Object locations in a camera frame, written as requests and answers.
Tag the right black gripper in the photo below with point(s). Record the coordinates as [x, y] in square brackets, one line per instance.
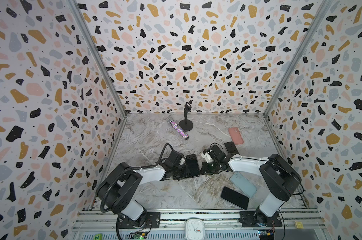
[212, 165]

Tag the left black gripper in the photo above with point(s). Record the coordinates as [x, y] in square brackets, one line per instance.
[185, 174]

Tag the black phone case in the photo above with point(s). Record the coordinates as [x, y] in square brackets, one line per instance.
[231, 148]
[192, 166]

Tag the pink phone case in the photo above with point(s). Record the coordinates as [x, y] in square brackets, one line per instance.
[236, 135]

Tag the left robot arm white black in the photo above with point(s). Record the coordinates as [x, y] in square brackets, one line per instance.
[116, 192]

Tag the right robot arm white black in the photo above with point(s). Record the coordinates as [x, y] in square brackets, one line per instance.
[281, 179]

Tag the light blue phone case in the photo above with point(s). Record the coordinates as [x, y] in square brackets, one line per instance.
[243, 184]

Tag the black phone near front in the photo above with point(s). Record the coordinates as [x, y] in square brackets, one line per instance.
[235, 198]

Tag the black phone stand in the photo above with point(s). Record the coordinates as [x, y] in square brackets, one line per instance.
[186, 124]

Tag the purple glitter tube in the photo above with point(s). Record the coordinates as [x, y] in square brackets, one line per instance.
[179, 130]

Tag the white square clock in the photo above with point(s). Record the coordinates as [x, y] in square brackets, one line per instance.
[195, 229]

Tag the left circuit board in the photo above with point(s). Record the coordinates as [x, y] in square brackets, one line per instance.
[138, 235]

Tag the circuit board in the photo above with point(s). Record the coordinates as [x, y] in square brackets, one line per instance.
[266, 234]
[138, 235]

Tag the right circuit board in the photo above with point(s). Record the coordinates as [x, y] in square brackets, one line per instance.
[266, 234]

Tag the yellow sticker tag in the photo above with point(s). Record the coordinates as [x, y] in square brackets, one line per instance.
[299, 225]

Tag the green label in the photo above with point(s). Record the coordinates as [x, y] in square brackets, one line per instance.
[97, 237]

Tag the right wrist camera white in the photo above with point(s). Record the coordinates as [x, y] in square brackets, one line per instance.
[207, 157]

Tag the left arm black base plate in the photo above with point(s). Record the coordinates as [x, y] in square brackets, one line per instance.
[147, 220]

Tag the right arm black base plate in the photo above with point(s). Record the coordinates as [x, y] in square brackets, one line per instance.
[253, 219]

